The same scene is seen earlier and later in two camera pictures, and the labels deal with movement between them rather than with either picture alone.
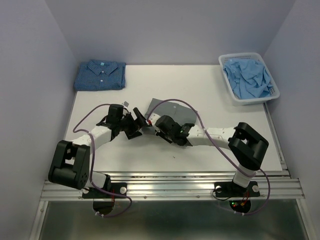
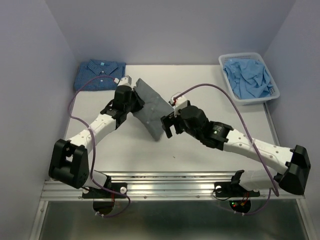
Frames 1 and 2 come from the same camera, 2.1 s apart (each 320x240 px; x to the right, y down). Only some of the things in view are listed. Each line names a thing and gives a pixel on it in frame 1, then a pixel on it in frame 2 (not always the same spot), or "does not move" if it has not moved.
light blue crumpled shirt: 249,77 does not move
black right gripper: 161,134 → 170,119
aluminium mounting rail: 169,185 does not move
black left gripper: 133,131 → 139,102
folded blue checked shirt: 99,75 does not move
